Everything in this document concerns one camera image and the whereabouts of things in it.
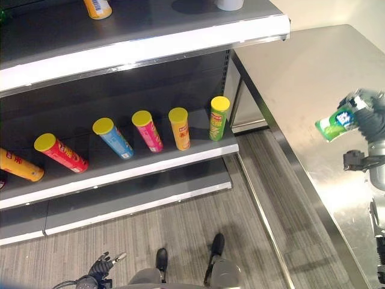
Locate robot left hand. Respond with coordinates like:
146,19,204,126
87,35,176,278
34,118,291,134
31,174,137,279
87,251,128,281

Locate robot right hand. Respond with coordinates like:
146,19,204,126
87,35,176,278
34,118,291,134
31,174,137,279
337,87,385,143

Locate green white snack can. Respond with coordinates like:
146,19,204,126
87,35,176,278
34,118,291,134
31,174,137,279
315,107,360,143

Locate robot left leg and foot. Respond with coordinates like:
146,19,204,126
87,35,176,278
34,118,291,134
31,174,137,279
128,247,169,285

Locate stainless steel table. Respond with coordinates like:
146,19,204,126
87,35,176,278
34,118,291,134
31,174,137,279
230,23,385,289

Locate red chip can yellow lid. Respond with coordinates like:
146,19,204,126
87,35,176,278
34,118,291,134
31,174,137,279
33,132,90,174

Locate blue chip can yellow lid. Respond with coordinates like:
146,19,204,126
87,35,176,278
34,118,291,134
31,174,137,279
91,117,135,160

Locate orange yellow lying chip can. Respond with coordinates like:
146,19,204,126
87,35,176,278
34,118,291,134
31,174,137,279
0,148,45,183

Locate pink chip can yellow lid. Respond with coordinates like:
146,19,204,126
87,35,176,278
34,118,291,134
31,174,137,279
131,110,164,154

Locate green chip can yellow lid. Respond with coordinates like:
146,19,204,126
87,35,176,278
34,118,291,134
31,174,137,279
209,96,231,142

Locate orange chip can yellow lid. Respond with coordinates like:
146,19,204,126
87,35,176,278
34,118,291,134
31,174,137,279
168,107,191,152

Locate grey white store shelf unit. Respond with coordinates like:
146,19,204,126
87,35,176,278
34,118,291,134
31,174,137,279
0,0,292,246

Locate white cylindrical container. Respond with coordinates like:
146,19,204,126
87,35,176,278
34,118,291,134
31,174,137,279
215,0,244,11

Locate orange can with barcode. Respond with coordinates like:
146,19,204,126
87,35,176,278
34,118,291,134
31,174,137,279
83,0,113,20

